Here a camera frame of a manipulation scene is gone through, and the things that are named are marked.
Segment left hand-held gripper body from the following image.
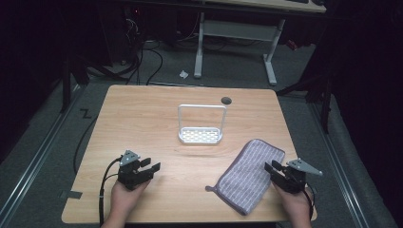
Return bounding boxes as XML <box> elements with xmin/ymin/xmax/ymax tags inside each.
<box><xmin>117</xmin><ymin>149</ymin><xmax>152</xmax><ymax>192</ymax></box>

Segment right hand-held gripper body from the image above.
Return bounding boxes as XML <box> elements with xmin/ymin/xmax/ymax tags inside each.
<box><xmin>271</xmin><ymin>158</ymin><xmax>324</xmax><ymax>195</ymax></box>

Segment purple striped towel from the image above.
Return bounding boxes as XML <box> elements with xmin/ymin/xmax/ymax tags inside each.
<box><xmin>204</xmin><ymin>138</ymin><xmax>286</xmax><ymax>217</ymax></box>

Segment white towel rack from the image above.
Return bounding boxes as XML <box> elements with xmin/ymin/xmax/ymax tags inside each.
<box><xmin>177</xmin><ymin>104</ymin><xmax>228</xmax><ymax>145</ymax></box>

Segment person's left hand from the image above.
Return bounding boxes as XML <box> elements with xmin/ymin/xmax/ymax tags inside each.
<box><xmin>109</xmin><ymin>180</ymin><xmax>151</xmax><ymax>223</ymax></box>

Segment person's right hand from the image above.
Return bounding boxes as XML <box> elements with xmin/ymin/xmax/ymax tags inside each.
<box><xmin>272</xmin><ymin>182</ymin><xmax>313</xmax><ymax>226</ymax></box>

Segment grey tape strip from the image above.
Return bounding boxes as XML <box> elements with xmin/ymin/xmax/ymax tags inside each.
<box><xmin>59</xmin><ymin>190</ymin><xmax>84</xmax><ymax>200</ymax></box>

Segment black metal stand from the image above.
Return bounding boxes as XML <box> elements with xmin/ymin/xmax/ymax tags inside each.
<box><xmin>60</xmin><ymin>53</ymin><xmax>91</xmax><ymax>114</ymax></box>
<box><xmin>275</xmin><ymin>63</ymin><xmax>336</xmax><ymax>134</ymax></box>

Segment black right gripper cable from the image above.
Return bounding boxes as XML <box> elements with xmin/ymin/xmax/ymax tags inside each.
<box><xmin>303</xmin><ymin>183</ymin><xmax>317</xmax><ymax>221</ymax></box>

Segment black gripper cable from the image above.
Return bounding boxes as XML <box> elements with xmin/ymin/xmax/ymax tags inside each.
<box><xmin>98</xmin><ymin>157</ymin><xmax>124</xmax><ymax>228</ymax></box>
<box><xmin>303</xmin><ymin>183</ymin><xmax>317</xmax><ymax>221</ymax></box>

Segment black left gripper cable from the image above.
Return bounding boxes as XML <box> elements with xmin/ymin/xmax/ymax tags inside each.
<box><xmin>98</xmin><ymin>157</ymin><xmax>124</xmax><ymax>228</ymax></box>

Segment metal floor rail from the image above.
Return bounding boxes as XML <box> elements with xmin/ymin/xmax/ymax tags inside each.
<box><xmin>308</xmin><ymin>101</ymin><xmax>372</xmax><ymax>228</ymax></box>
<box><xmin>0</xmin><ymin>83</ymin><xmax>86</xmax><ymax>219</ymax></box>

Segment black floor cables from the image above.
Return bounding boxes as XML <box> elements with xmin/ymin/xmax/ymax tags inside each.
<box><xmin>88</xmin><ymin>12</ymin><xmax>203</xmax><ymax>86</ymax></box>

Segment white metal frame desk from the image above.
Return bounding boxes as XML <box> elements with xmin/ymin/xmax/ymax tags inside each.
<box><xmin>193</xmin><ymin>0</ymin><xmax>327</xmax><ymax>86</ymax></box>

